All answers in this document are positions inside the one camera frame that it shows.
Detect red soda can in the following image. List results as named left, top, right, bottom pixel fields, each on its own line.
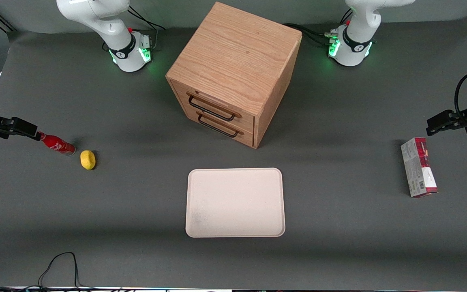
left=38, top=131, right=76, bottom=157

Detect beige rectangular tray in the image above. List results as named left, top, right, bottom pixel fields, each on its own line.
left=185, top=167, right=286, bottom=238

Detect grey and red carton box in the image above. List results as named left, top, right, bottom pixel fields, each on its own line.
left=400, top=137, right=439, bottom=198

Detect yellow lemon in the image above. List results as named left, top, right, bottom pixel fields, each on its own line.
left=80, top=150, right=96, bottom=171

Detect wooden drawer cabinet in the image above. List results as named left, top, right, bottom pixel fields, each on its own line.
left=165, top=1, right=303, bottom=150

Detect black metal frame bar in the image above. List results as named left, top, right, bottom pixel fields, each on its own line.
left=0, top=10, right=16, bottom=33

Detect thin black cable on table edge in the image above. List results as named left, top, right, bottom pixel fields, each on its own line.
left=0, top=251, right=96, bottom=292

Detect black cables at right arm base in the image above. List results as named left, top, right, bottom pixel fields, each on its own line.
left=126, top=5, right=166, bottom=52

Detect black cables at arm base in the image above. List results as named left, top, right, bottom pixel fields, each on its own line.
left=281, top=7, right=355, bottom=47
left=126, top=5, right=166, bottom=52

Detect black cables at left arm base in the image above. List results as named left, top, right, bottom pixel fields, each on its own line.
left=281, top=7, right=355, bottom=47

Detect wooden drawer with black handle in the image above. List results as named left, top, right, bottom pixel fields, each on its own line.
left=171, top=80, right=256, bottom=132
left=180, top=106, right=255, bottom=148

